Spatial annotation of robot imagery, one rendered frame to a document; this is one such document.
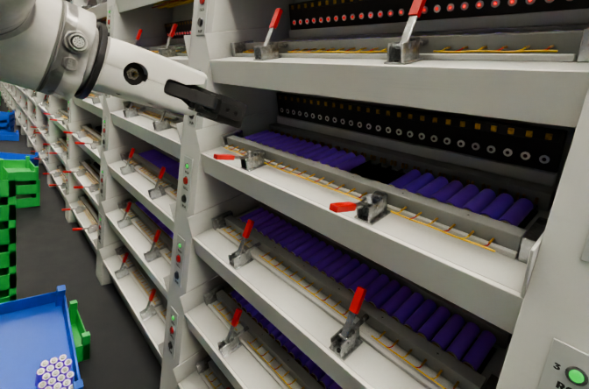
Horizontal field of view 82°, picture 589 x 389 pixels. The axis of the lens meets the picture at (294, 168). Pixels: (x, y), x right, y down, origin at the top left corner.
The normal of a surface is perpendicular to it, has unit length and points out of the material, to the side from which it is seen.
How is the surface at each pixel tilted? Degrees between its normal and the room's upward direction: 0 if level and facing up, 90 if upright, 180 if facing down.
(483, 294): 108
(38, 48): 98
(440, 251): 18
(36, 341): 26
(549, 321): 90
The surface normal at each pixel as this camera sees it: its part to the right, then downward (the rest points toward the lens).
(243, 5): 0.66, 0.24
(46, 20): 0.74, -0.16
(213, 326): -0.08, -0.92
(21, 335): 0.43, -0.76
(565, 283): -0.73, 0.02
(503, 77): -0.75, 0.32
